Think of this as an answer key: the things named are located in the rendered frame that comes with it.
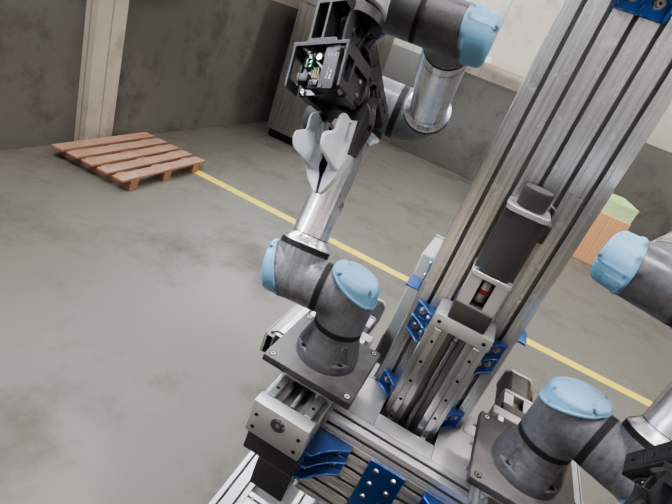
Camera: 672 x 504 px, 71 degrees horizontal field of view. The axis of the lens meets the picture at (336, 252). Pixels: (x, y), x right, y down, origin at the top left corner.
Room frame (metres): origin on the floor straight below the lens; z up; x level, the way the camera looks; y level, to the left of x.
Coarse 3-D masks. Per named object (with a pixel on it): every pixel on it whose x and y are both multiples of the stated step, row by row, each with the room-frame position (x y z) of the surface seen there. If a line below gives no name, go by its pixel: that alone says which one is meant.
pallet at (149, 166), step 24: (72, 144) 3.52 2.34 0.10; (96, 144) 3.70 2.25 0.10; (120, 144) 3.89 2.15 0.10; (144, 144) 4.10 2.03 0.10; (168, 144) 4.33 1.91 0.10; (96, 168) 3.29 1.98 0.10; (120, 168) 3.43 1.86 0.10; (144, 168) 3.60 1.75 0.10; (168, 168) 3.78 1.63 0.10; (192, 168) 4.11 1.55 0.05
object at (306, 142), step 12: (312, 120) 0.55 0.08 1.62; (300, 132) 0.52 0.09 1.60; (312, 132) 0.55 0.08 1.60; (300, 144) 0.52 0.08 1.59; (312, 144) 0.54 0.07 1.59; (300, 156) 0.52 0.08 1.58; (312, 156) 0.54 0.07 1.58; (312, 168) 0.53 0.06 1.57; (324, 168) 0.54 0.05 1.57; (312, 180) 0.53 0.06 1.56
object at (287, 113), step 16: (304, 0) 6.31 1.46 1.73; (304, 16) 6.32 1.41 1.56; (304, 32) 6.31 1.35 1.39; (288, 48) 6.35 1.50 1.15; (304, 48) 6.30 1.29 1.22; (384, 48) 7.18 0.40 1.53; (288, 64) 6.33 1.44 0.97; (384, 64) 7.44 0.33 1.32; (288, 96) 6.30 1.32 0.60; (272, 112) 6.34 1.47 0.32; (288, 112) 6.29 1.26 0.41; (272, 128) 6.33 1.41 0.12; (288, 128) 6.27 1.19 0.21
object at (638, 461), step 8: (648, 448) 0.41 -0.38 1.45; (656, 448) 0.40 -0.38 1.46; (664, 448) 0.39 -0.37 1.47; (632, 456) 0.42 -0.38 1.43; (640, 456) 0.41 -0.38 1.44; (648, 456) 0.40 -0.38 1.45; (656, 456) 0.39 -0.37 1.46; (664, 456) 0.39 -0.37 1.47; (624, 464) 0.42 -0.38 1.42; (632, 464) 0.41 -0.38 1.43; (640, 464) 0.40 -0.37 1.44; (648, 464) 0.39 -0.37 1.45; (656, 464) 0.39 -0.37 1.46; (624, 472) 0.41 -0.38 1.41; (632, 472) 0.41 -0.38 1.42; (640, 472) 0.40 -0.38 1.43; (648, 472) 0.40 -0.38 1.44; (632, 480) 0.41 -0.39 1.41; (640, 480) 0.40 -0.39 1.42
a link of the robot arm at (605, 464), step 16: (656, 400) 0.75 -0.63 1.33; (640, 416) 0.74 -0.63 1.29; (656, 416) 0.72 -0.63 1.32; (624, 432) 0.72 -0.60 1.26; (640, 432) 0.70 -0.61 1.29; (656, 432) 0.70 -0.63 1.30; (608, 448) 0.70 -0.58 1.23; (624, 448) 0.69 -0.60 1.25; (640, 448) 0.68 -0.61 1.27; (592, 464) 0.69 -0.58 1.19; (608, 464) 0.68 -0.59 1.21; (608, 480) 0.67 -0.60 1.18; (624, 480) 0.66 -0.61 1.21; (624, 496) 0.66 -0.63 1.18
